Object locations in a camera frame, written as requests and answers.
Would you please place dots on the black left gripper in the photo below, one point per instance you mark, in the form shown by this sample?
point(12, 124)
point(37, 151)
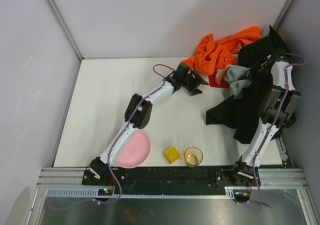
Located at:
point(191, 81)

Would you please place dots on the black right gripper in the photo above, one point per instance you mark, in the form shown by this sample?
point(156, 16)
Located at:
point(251, 73)

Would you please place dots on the red cloth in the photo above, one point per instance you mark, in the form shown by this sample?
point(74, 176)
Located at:
point(213, 82)

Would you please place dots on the grey light blue cloth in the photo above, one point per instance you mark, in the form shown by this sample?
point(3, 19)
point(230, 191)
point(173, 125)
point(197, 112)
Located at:
point(237, 78)

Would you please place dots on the black cloth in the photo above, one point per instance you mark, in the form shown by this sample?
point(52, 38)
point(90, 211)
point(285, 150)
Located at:
point(242, 115)

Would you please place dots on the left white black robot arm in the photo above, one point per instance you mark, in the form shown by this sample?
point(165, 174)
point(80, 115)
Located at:
point(139, 109)

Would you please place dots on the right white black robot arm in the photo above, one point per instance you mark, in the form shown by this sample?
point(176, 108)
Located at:
point(275, 112)

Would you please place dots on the orange cloth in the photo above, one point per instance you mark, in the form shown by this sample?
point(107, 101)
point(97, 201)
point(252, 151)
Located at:
point(214, 54)

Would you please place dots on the amber transparent plastic cup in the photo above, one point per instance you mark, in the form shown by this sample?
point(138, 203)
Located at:
point(193, 157)

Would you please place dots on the yellow cube block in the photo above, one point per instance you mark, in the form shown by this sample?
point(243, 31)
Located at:
point(172, 155)

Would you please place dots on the pink round plate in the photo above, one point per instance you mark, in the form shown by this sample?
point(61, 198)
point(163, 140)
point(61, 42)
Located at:
point(135, 152)

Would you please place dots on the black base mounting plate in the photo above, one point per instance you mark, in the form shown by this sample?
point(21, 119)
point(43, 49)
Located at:
point(178, 179)

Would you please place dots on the aluminium front frame rail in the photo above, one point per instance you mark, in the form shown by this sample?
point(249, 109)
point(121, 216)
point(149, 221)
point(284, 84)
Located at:
point(268, 178)

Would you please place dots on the grey slotted cable duct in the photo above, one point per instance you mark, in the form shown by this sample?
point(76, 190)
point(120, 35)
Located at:
point(103, 193)

